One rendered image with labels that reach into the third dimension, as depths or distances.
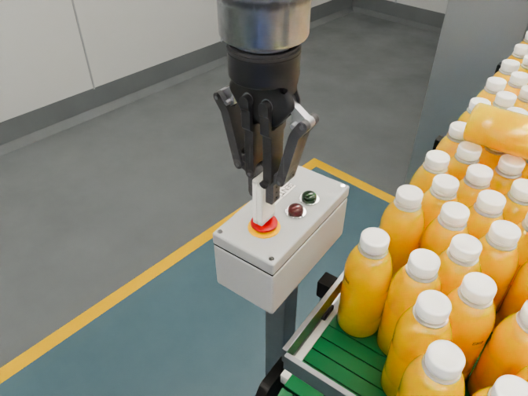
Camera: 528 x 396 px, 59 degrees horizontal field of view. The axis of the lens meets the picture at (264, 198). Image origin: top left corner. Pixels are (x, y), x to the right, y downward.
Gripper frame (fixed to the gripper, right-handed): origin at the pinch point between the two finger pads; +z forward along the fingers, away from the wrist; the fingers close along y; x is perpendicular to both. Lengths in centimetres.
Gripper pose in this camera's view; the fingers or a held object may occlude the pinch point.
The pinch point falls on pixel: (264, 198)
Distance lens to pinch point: 59.1
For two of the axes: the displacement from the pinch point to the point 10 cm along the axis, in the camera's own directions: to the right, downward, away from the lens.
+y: -8.1, -3.7, 4.6
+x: -5.9, 5.1, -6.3
